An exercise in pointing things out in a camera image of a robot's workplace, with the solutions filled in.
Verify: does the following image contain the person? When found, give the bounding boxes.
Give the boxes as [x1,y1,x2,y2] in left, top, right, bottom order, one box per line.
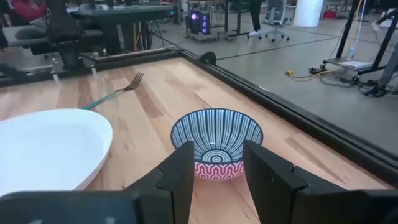
[247,0,264,39]
[8,0,48,22]

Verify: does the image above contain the black round knob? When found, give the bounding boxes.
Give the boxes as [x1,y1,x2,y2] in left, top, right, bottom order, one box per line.
[198,51,217,67]

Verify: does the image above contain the black floor cable bundle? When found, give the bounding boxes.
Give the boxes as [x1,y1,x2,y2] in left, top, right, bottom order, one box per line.
[338,76,390,98]

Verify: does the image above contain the white round pillar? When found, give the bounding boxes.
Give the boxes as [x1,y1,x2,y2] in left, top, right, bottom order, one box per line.
[292,0,325,28]

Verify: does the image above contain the metal fork teal handle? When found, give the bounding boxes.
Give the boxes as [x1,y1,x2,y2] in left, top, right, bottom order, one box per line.
[81,72,145,111]

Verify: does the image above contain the black work table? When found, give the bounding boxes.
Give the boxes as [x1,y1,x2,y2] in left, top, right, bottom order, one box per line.
[71,4,174,56]

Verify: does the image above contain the black aluminium table frame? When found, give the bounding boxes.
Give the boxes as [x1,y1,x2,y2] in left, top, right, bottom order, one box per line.
[0,46,398,189]

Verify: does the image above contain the grey office chair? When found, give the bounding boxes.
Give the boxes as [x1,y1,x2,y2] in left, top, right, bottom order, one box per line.
[259,0,296,43]

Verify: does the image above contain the yellow floor cable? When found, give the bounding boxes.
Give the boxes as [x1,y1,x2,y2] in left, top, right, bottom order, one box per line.
[285,68,334,83]

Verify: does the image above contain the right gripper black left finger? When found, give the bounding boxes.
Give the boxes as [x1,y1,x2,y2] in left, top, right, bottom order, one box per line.
[123,141,195,224]

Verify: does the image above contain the black wheeled stand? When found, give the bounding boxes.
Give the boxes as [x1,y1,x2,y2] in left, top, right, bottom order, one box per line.
[320,0,398,76]

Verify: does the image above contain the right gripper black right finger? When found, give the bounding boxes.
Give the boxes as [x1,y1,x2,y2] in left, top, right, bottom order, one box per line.
[243,139,371,224]

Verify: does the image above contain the white round plate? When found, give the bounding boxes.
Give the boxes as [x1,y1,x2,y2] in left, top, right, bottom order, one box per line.
[0,108,113,197]

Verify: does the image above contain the blue striped bowl pink base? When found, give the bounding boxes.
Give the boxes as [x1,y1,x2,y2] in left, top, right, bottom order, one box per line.
[170,108,264,182]

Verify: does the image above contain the black desk with legs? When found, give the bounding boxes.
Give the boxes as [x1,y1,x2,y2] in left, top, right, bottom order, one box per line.
[217,0,250,40]

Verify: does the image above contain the computer tower purple lights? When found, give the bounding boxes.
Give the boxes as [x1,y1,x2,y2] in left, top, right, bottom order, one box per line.
[185,9,213,40]

